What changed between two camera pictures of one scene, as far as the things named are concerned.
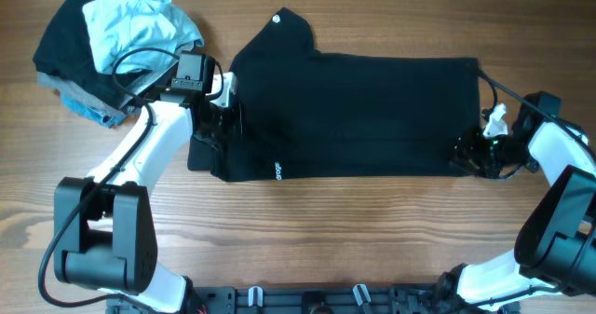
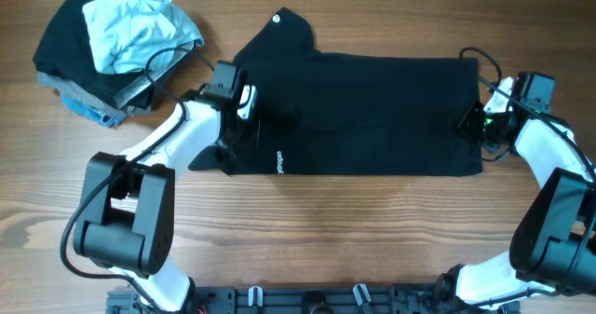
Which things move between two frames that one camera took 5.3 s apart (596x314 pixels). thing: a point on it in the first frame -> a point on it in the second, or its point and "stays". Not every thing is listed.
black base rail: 309,299 stays
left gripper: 235,129 -> 252,135
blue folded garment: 104,117 stays
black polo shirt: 308,116 stays
